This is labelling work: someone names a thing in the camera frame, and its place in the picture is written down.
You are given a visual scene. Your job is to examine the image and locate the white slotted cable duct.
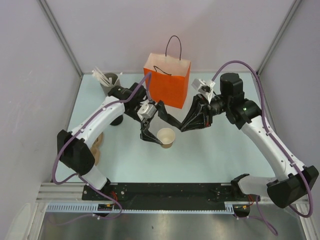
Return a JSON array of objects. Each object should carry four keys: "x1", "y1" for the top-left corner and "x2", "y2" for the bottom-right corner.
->
[{"x1": 46, "y1": 202, "x2": 249, "y2": 215}]

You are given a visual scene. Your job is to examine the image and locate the orange paper bag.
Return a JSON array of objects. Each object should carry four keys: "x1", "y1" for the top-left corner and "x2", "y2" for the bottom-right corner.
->
[{"x1": 143, "y1": 50, "x2": 191, "y2": 109}]

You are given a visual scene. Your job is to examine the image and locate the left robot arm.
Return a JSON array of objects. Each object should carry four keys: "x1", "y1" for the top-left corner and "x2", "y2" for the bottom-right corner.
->
[{"x1": 55, "y1": 83, "x2": 175, "y2": 200}]

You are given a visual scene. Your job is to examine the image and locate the stack of black lids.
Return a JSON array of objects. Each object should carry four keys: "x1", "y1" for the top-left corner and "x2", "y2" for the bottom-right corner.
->
[{"x1": 110, "y1": 115, "x2": 124, "y2": 126}]

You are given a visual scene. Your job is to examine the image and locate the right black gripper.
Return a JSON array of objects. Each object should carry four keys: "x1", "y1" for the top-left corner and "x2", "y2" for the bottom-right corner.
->
[{"x1": 179, "y1": 93, "x2": 230, "y2": 132}]

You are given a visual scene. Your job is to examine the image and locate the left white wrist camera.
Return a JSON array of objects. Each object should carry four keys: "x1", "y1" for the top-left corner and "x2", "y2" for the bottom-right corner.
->
[{"x1": 137, "y1": 102, "x2": 157, "y2": 121}]

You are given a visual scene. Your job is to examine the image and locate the grey cylindrical straw holder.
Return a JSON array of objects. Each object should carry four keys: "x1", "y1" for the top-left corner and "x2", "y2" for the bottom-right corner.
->
[{"x1": 99, "y1": 72, "x2": 121, "y2": 96}]

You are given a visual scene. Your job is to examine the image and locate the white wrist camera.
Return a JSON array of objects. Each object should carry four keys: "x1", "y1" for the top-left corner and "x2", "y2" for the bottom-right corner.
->
[
  {"x1": 191, "y1": 78, "x2": 216, "y2": 103},
  {"x1": 137, "y1": 102, "x2": 157, "y2": 121}
]

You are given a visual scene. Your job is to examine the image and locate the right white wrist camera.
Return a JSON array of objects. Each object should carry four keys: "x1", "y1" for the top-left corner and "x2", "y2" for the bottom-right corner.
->
[{"x1": 191, "y1": 78, "x2": 216, "y2": 103}]

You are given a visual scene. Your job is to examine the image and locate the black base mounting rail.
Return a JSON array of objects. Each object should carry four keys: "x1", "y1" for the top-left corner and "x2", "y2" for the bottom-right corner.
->
[{"x1": 82, "y1": 182, "x2": 261, "y2": 210}]

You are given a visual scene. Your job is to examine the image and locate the single brown paper cup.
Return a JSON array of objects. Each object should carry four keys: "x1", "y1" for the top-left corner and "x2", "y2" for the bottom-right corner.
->
[{"x1": 156, "y1": 128, "x2": 176, "y2": 149}]

